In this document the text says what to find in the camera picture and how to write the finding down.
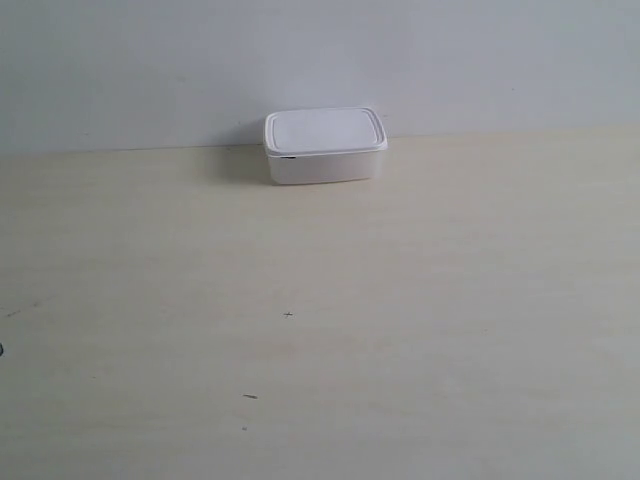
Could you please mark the white lidded plastic container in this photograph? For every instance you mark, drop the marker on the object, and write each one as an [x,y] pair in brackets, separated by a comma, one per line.
[324,145]

